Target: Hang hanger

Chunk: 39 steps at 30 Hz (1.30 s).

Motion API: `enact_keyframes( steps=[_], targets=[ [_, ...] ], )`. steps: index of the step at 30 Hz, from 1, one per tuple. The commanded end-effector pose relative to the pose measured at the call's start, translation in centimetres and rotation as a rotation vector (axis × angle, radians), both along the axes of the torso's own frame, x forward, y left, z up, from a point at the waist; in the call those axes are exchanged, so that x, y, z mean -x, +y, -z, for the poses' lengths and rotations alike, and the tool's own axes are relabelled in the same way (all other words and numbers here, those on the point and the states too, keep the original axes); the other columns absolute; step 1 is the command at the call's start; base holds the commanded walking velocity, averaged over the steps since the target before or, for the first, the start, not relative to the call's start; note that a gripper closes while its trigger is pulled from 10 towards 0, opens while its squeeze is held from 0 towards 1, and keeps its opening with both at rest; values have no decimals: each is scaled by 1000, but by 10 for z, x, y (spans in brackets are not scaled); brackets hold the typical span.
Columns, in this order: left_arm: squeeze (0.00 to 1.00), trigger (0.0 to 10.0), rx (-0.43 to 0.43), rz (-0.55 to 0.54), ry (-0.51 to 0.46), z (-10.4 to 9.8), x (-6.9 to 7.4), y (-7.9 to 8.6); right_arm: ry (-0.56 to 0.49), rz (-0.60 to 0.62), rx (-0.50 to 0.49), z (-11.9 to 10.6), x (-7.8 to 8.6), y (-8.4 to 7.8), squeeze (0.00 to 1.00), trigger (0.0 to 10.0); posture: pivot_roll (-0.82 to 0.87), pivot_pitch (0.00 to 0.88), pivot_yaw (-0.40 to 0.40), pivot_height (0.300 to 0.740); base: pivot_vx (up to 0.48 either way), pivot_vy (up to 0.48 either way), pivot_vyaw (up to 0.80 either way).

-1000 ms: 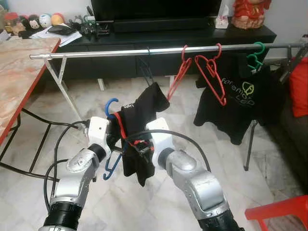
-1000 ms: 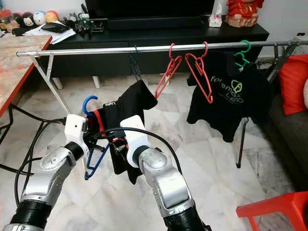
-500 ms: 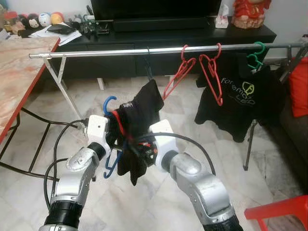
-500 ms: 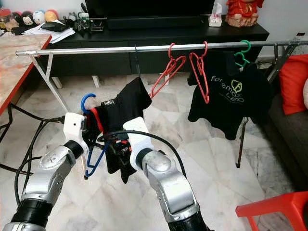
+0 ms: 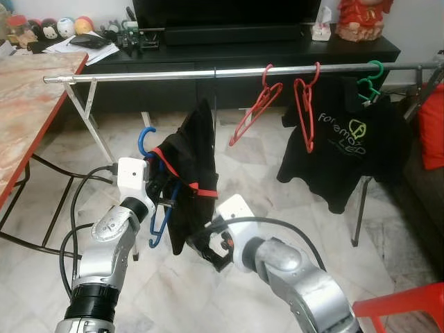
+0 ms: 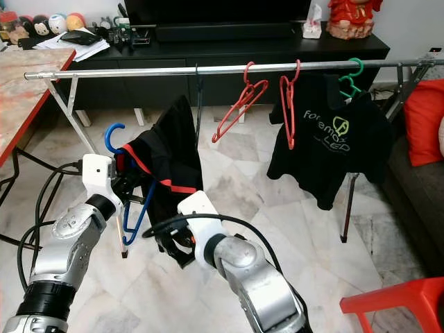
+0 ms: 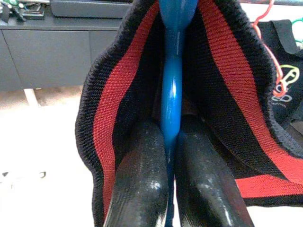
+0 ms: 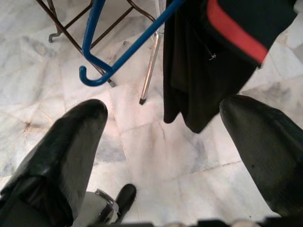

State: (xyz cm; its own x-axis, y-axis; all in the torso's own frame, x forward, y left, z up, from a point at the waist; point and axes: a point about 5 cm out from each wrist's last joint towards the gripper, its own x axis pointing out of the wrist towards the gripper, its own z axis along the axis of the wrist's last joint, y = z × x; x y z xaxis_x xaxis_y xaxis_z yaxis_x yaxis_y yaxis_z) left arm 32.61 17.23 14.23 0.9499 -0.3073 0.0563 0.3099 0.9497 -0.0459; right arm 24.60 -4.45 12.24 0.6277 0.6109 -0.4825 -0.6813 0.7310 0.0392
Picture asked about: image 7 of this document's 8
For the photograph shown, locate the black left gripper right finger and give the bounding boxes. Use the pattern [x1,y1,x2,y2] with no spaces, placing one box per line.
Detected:
[174,115,256,227]

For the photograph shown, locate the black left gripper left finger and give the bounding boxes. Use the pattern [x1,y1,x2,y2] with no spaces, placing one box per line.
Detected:
[103,118,169,227]

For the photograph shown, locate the blue plastic hanger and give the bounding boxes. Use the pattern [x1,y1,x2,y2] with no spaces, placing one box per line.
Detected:
[158,0,199,227]

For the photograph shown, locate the black shirt with red trim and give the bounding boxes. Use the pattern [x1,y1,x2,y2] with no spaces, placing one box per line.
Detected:
[74,0,303,227]

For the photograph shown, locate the red plastic hanger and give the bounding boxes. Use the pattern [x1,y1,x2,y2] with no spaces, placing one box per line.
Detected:
[250,0,286,84]

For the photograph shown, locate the green plastic hanger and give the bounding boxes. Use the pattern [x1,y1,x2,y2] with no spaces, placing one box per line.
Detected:
[290,18,303,49]

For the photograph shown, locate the black shirt with green logo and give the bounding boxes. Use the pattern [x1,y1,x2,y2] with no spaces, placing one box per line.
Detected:
[257,19,303,158]

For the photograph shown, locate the black TV cabinet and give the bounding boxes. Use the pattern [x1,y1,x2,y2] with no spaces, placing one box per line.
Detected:
[0,14,133,107]

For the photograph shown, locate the black soundbar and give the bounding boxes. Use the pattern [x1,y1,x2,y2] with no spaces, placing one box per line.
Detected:
[50,0,134,19]

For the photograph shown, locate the black desk gadget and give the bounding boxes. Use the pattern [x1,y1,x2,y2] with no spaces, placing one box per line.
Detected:
[0,0,51,22]

